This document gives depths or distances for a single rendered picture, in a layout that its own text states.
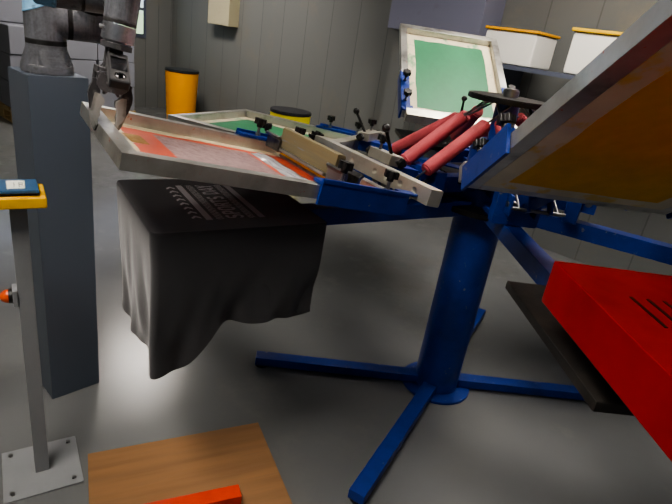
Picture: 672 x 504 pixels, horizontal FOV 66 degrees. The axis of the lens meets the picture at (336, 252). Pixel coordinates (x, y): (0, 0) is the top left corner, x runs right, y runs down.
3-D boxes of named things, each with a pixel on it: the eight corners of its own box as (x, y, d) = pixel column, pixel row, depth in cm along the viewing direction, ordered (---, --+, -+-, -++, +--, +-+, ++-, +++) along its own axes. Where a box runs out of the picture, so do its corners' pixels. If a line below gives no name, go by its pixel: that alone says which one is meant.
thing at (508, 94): (430, 420, 222) (518, 94, 170) (376, 367, 252) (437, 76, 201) (495, 398, 243) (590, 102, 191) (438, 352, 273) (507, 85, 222)
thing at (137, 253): (149, 384, 139) (151, 234, 122) (117, 304, 173) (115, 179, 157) (161, 381, 140) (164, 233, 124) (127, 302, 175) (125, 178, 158)
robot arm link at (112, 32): (139, 30, 123) (102, 19, 118) (136, 50, 124) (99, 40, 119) (132, 28, 128) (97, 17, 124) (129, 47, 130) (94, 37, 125)
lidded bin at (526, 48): (551, 71, 400) (561, 36, 390) (531, 68, 374) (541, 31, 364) (499, 62, 427) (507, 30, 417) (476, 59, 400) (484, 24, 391)
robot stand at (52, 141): (35, 376, 212) (6, 66, 166) (81, 361, 224) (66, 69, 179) (52, 399, 201) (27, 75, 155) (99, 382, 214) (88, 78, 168)
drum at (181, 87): (203, 125, 736) (205, 72, 709) (174, 126, 705) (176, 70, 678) (186, 118, 764) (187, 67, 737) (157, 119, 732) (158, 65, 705)
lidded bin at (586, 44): (658, 88, 357) (674, 42, 346) (640, 85, 326) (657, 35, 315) (581, 76, 389) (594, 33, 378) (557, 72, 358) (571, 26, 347)
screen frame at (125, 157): (118, 170, 106) (121, 152, 105) (79, 114, 151) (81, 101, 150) (403, 211, 152) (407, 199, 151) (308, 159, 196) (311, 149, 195)
